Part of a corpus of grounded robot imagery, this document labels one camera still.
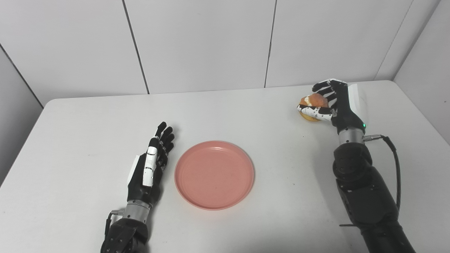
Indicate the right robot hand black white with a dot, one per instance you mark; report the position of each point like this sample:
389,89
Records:
346,105

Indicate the cream puff pastry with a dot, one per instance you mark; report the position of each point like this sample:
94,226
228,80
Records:
313,102

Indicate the pink round plate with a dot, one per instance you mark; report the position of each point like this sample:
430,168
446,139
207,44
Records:
214,175

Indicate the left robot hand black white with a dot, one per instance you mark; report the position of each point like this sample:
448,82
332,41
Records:
142,179

